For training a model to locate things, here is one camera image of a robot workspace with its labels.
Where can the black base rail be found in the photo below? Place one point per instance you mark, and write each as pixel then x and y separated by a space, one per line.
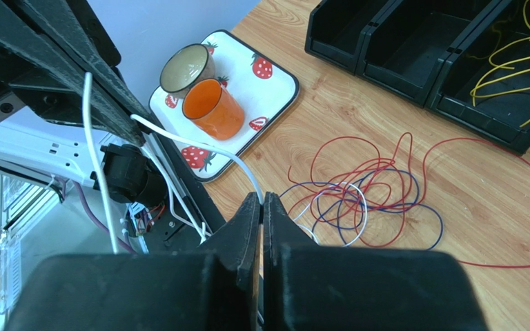
pixel 189 197

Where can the strawberry print tray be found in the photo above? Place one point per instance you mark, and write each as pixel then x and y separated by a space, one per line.
pixel 262 88

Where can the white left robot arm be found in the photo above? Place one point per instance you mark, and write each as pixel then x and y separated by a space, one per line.
pixel 33 148

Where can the beige bowl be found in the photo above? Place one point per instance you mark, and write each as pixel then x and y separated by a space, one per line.
pixel 186 68

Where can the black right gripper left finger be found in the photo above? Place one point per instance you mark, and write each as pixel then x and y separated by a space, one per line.
pixel 211 287

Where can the orange cup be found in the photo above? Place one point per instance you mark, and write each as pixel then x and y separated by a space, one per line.
pixel 213 109

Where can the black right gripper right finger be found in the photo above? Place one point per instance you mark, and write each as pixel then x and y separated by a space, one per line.
pixel 312 287

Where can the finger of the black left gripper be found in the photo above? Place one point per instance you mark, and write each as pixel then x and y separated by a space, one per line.
pixel 46 49

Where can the black compartment organizer box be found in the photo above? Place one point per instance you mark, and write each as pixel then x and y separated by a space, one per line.
pixel 467 61

